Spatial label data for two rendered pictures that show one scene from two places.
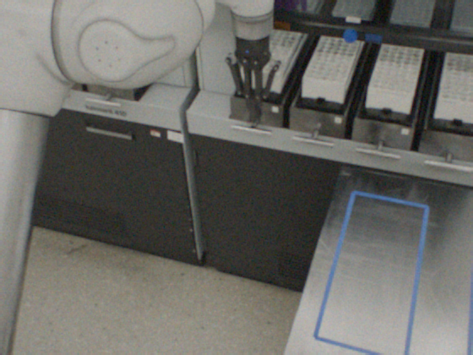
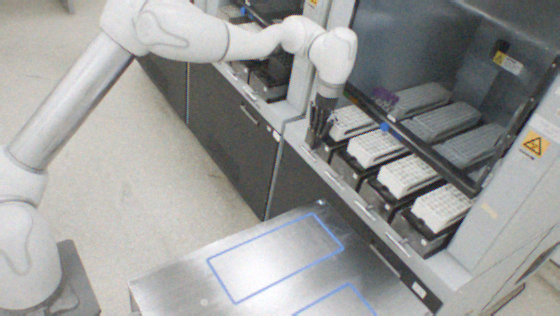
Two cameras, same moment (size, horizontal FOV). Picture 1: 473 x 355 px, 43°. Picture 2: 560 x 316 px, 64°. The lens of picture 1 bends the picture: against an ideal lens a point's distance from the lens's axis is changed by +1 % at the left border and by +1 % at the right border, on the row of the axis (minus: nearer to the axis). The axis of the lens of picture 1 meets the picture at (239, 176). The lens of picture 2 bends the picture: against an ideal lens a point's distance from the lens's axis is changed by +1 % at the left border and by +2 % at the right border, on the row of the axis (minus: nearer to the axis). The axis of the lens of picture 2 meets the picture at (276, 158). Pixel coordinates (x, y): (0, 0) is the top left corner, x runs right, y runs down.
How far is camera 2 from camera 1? 0.54 m
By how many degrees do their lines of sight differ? 21
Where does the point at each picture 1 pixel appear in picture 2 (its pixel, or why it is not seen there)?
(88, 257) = (216, 184)
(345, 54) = (392, 142)
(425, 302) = (281, 288)
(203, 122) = (291, 135)
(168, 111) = (278, 118)
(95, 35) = (143, 17)
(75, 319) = (183, 209)
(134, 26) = (161, 22)
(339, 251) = (268, 233)
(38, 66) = (130, 24)
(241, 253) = not seen: hidden behind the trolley
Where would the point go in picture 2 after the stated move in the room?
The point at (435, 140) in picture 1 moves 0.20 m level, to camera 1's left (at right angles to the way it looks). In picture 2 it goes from (401, 224) to (344, 191)
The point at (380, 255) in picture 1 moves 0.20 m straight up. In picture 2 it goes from (286, 250) to (300, 198)
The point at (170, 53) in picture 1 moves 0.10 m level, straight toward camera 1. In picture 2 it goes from (181, 47) to (149, 65)
